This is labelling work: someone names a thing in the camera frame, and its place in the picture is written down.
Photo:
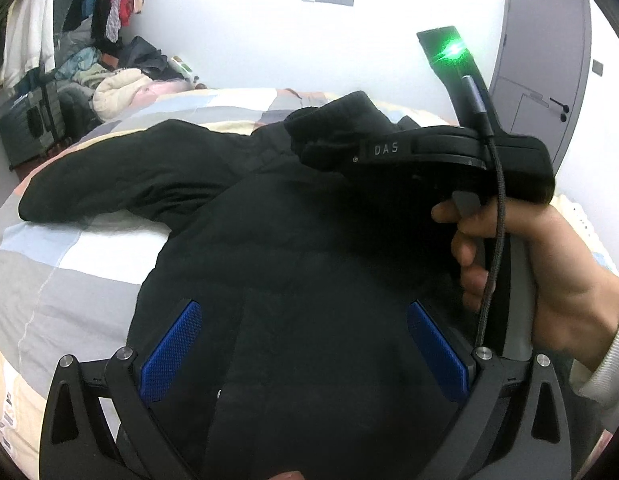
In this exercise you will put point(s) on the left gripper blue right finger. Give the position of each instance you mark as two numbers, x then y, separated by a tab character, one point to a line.
511	421

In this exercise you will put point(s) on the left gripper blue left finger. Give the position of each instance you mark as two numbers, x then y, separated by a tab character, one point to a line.
98	422

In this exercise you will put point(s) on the black puffer jacket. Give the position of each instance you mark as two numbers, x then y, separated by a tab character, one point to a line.
304	364

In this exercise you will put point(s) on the white right sleeve forearm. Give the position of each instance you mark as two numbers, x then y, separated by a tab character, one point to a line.
595	372

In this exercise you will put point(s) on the person's right hand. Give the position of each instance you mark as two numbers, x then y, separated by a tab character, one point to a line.
565	271

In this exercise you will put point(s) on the grey room door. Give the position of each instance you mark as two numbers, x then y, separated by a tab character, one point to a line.
541	70

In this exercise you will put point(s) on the patchwork checkered bed quilt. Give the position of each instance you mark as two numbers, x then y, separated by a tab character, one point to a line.
71	288

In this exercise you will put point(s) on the dark grey suitcase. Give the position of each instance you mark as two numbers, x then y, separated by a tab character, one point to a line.
32	125

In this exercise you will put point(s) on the cream fluffy blanket pile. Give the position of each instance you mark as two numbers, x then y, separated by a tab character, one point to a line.
117	91

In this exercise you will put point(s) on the white hanging hoodie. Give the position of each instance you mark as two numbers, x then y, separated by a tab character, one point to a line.
29	40

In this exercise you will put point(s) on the grey door-side wall switch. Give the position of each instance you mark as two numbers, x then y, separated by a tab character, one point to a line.
598	68

